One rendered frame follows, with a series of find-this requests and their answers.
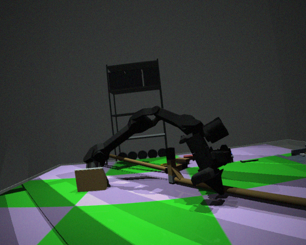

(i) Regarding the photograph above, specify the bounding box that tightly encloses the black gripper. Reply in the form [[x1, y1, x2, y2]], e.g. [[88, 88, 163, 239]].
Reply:
[[191, 146, 227, 195]]

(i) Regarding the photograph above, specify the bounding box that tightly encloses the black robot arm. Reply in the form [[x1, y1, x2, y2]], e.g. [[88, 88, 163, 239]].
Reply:
[[83, 106, 232, 168]]

